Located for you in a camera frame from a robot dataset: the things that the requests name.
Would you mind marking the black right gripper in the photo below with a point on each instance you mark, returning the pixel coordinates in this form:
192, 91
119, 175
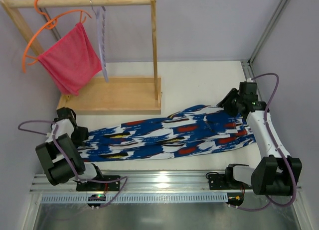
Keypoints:
229, 102

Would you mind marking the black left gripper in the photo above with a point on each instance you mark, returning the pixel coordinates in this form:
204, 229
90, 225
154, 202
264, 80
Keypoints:
81, 134

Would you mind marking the blue patterned trousers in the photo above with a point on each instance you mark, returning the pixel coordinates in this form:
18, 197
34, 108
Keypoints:
197, 130

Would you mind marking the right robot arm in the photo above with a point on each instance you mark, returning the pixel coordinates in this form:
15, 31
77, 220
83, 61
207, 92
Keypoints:
278, 172

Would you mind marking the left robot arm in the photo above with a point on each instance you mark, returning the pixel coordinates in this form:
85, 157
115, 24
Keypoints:
59, 156

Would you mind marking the orange plastic hanger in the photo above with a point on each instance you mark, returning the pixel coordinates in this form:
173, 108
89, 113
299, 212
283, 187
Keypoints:
49, 25

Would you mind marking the lilac plastic hanger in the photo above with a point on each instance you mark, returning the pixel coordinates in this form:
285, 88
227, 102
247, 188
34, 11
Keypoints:
100, 15

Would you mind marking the wooden clothes rack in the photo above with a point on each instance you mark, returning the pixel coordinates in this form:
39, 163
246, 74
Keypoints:
120, 95

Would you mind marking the pink cloth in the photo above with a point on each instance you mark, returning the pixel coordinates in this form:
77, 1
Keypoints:
71, 62

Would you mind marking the aluminium corner frame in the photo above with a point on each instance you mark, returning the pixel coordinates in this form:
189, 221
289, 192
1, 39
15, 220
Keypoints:
248, 64

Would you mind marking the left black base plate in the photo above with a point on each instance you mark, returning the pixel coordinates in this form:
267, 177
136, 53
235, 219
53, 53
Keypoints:
108, 183

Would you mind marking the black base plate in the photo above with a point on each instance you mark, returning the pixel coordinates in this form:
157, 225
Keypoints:
108, 183
218, 181

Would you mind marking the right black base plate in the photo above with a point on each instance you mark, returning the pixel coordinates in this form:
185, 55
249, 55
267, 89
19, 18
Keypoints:
218, 181

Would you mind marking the aluminium mounting rail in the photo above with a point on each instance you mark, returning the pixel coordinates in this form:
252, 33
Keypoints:
138, 181

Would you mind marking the slotted cable duct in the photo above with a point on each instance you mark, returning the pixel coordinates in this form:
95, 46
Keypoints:
135, 198

